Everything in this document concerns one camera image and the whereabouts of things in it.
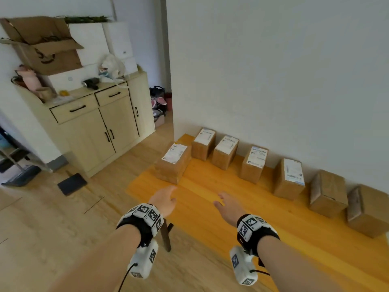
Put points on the person's left hand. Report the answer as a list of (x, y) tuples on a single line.
[(165, 200)]

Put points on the person's right hand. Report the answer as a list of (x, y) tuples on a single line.
[(232, 211)]

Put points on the pile of brown cardboard parcels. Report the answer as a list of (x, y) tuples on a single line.
[(328, 194)]

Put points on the person's right forearm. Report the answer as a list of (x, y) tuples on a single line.
[(297, 267)]

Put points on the person's left forearm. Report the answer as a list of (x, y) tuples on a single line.
[(97, 264)]

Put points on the open cardboard box on cabinet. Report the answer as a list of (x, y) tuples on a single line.
[(51, 60)]

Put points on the orange wooden table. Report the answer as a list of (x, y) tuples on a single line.
[(243, 209)]

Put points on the black wristband with marker tags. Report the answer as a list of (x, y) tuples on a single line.
[(139, 225), (264, 234)]

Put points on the dark floor object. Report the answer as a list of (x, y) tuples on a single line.
[(72, 183)]

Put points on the dark shoe rack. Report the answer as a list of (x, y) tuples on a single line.
[(158, 101)]

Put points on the beige cabinet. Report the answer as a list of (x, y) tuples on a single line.
[(85, 139)]

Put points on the large white carton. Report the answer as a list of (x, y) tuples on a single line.
[(130, 66), (70, 79), (89, 45), (117, 39)]

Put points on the small black object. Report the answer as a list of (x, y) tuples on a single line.
[(90, 83)]

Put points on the white plastic bag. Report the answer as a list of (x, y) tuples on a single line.
[(112, 68)]

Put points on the dark broom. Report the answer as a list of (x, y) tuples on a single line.
[(24, 176)]

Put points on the small yellow object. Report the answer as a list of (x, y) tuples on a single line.
[(64, 93)]

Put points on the dark side shelf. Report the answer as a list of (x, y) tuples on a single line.
[(12, 158)]

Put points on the beige cup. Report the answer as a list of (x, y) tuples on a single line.
[(45, 94)]

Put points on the pink bottle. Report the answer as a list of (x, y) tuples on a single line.
[(30, 79)]

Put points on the dark green plant sprigs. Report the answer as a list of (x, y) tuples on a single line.
[(85, 19)]

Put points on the white marker-tagged wrist camera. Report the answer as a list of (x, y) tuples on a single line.
[(243, 267), (141, 261)]

